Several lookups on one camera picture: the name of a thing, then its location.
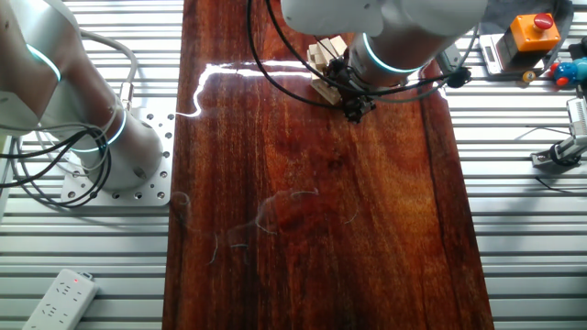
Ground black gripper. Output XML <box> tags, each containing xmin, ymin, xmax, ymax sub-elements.
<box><xmin>324</xmin><ymin>57</ymin><xmax>378</xmax><ymax>125</ymax></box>

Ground wooden Jenga block tower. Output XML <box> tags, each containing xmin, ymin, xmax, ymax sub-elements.
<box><xmin>305</xmin><ymin>35</ymin><xmax>349</xmax><ymax>105</ymax></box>

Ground silver flat device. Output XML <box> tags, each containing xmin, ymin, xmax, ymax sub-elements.
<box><xmin>479</xmin><ymin>32</ymin><xmax>524</xmax><ymax>77</ymax></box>

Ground brown wooden board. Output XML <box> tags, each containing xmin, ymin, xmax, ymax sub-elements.
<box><xmin>161</xmin><ymin>0</ymin><xmax>495</xmax><ymax>330</ymax></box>

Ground orange emergency stop box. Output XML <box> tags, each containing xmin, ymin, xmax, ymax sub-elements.
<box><xmin>509</xmin><ymin>12</ymin><xmax>562</xmax><ymax>53</ymax></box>

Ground blue plastic toy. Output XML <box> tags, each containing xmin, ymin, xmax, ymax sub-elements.
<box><xmin>548</xmin><ymin>57</ymin><xmax>587</xmax><ymax>89</ymax></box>

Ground white power strip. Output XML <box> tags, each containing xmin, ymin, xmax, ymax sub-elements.
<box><xmin>21</xmin><ymin>268</ymin><xmax>100</xmax><ymax>330</ymax></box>

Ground long black wrist cable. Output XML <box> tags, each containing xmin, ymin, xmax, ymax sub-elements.
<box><xmin>264</xmin><ymin>0</ymin><xmax>460</xmax><ymax>97</ymax></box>
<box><xmin>246</xmin><ymin>0</ymin><xmax>346</xmax><ymax>110</ymax></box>

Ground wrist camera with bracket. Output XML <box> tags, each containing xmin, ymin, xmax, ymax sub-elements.
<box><xmin>435</xmin><ymin>43</ymin><xmax>472</xmax><ymax>89</ymax></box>

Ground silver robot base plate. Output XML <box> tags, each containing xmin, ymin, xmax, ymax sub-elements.
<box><xmin>59</xmin><ymin>108</ymin><xmax>176</xmax><ymax>207</ymax></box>

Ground grey base cable with connector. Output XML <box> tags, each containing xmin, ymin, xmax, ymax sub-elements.
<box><xmin>75</xmin><ymin>27</ymin><xmax>139</xmax><ymax>111</ymax></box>

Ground black camera cable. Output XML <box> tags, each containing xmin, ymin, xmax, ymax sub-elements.
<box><xmin>534</xmin><ymin>176</ymin><xmax>587</xmax><ymax>193</ymax></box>

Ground black base cable bundle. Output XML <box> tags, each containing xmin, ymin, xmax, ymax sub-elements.
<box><xmin>0</xmin><ymin>126</ymin><xmax>114</xmax><ymax>208</ymax></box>

